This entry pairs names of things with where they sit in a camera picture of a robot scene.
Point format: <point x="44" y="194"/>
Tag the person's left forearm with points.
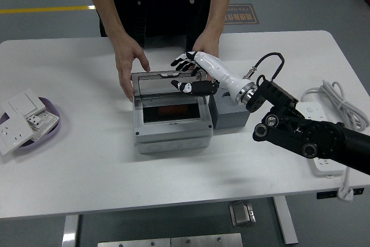
<point x="221" y="7"/>

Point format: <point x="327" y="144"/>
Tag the purple tray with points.
<point x="43" y="140"/>

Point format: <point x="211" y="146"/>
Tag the white wall socket plate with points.
<point x="13" y="134"/>

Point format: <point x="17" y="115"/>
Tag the person's right hand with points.
<point x="127" y="56"/>

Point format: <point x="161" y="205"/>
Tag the metal floor box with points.
<point x="242" y="213"/>

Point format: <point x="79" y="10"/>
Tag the robot right hand white black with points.
<point x="219" y="73"/>

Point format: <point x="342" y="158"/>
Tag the grey plastic enclosure box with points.
<point x="173" y="134"/>

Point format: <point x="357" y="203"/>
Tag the person's right forearm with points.
<point x="101" y="4"/>

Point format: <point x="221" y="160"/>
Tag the black table control box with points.
<point x="326" y="194"/>

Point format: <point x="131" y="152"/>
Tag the person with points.
<point x="162" y="4"/>

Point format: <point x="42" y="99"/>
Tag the yellow floor line tape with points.
<point x="46" y="9"/>

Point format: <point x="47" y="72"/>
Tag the white power strip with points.
<point x="326" y="166"/>

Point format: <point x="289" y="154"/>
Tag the person's left hand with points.
<point x="206" y="43"/>

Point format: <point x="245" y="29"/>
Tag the metal base plate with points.
<point x="206" y="240"/>
<point x="133" y="243"/>

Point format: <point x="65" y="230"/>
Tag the white table leg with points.
<point x="70" y="229"/>
<point x="284" y="218"/>

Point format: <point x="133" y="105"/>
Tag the white wall switch plate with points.
<point x="26" y="103"/>

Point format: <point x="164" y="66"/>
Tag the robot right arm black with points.
<point x="303" y="131"/>

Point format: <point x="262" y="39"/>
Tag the grey cube with round hole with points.
<point x="229" y="118"/>

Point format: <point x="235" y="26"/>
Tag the smoky transparent box lid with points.
<point x="162" y="88"/>

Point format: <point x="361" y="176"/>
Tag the small white socket module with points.
<point x="34" y="121"/>

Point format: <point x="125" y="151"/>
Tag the dark floor sign orange text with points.
<point x="245" y="15"/>

